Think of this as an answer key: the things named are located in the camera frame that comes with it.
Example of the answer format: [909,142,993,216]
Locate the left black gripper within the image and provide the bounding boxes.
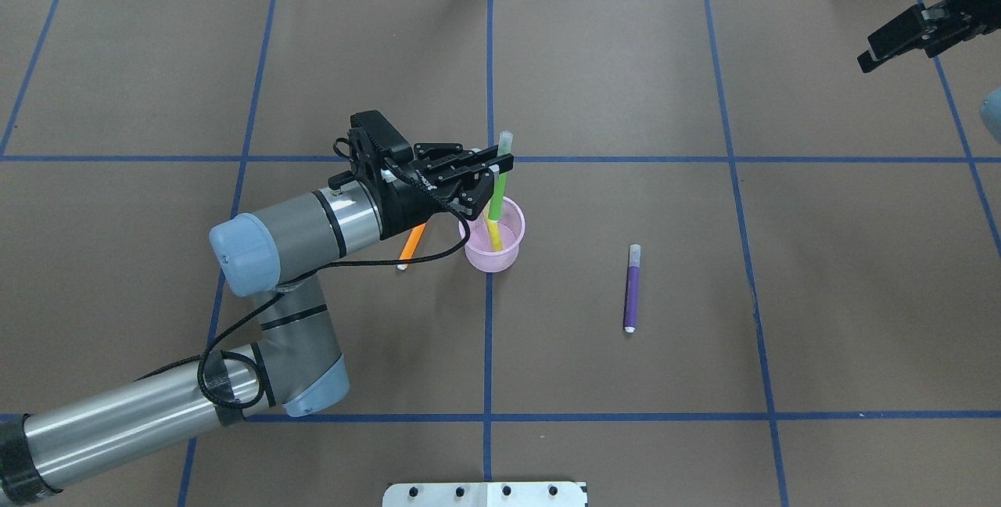
[374,142,515,240]

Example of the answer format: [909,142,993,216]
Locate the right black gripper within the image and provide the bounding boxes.
[856,0,998,74]

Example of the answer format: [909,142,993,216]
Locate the green highlighter pen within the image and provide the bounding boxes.
[487,130,514,221]

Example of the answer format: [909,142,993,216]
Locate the yellow highlighter pen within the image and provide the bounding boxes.
[485,210,504,254]

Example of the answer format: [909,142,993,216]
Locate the orange highlighter pen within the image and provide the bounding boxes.
[396,223,428,271]

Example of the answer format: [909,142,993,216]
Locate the purple highlighter pen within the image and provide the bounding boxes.
[622,244,641,333]

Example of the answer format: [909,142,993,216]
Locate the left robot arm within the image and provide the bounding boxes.
[2,141,514,506]

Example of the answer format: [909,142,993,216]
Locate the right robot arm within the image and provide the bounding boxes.
[857,0,1000,74]

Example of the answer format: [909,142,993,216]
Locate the pink mesh pen holder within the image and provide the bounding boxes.
[462,196,526,273]

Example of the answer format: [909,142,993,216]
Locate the brown paper table cover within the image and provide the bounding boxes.
[2,0,999,506]

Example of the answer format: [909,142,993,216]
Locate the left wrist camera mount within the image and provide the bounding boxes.
[328,109,414,194]

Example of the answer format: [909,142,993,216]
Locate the white metal base plate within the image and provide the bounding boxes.
[382,481,589,506]

